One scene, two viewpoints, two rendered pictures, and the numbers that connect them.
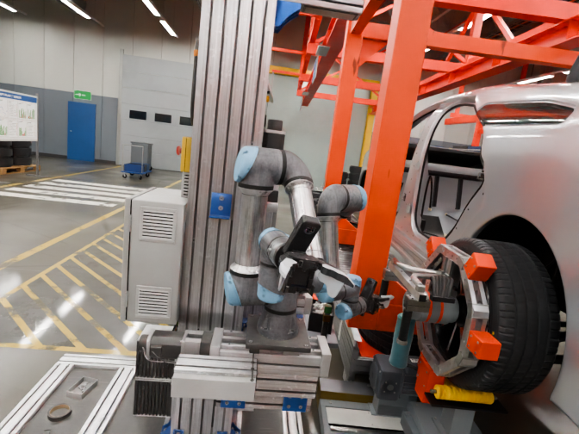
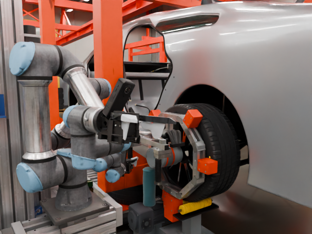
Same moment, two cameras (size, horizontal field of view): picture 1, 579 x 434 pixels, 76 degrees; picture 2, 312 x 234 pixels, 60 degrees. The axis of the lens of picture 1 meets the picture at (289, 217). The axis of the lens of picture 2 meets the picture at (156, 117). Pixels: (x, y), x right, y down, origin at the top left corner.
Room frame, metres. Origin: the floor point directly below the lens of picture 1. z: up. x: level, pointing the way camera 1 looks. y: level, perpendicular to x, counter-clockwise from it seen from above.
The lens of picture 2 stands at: (0.14, 0.26, 1.32)
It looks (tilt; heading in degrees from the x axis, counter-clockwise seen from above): 7 degrees down; 329
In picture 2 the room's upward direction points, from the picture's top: straight up
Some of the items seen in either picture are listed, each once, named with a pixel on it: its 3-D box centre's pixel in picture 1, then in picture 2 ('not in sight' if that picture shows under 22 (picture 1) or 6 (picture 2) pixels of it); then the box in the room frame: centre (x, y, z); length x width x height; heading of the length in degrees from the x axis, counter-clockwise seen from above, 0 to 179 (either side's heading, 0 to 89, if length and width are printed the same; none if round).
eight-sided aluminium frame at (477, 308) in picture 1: (445, 308); (173, 153); (1.59, -0.75, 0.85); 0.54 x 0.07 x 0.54; 2
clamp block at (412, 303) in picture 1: (417, 303); (162, 152); (1.41, -0.55, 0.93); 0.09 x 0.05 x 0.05; 92
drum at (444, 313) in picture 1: (429, 306); (164, 155); (1.59, -0.68, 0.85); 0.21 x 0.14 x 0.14; 92
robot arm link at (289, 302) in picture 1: (281, 287); (70, 165); (1.25, 0.00, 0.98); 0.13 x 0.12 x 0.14; 110
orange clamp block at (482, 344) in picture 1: (482, 345); (207, 165); (1.27, -0.77, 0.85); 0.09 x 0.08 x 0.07; 2
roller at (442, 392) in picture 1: (463, 394); (195, 205); (1.47, -0.85, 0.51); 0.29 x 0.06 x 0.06; 92
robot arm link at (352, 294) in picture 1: (349, 288); (113, 157); (1.52, -0.29, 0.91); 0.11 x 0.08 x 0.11; 129
